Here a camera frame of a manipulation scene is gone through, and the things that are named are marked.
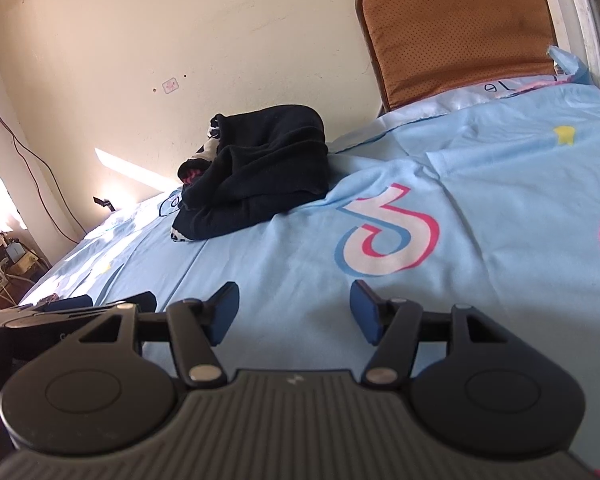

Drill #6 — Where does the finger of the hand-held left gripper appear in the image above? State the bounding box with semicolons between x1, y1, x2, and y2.
27;291;157;322

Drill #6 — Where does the light blue printed bed sheet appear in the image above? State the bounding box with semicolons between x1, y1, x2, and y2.
17;45;600;478

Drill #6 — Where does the navy reindeer patterned sweater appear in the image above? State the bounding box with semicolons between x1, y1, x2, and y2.
170;104;331;244

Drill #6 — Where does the small yellow box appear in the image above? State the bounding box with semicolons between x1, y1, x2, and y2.
4;241;43;277

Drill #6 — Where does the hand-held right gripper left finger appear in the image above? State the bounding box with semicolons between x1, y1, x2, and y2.
79;281;241;387

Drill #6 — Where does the dark wall cable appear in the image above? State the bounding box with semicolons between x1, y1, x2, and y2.
0;77;83;243

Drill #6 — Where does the brown perforated cushion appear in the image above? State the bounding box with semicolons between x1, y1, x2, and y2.
355;0;560;113

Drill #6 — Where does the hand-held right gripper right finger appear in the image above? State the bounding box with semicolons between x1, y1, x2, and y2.
349;280;507;387

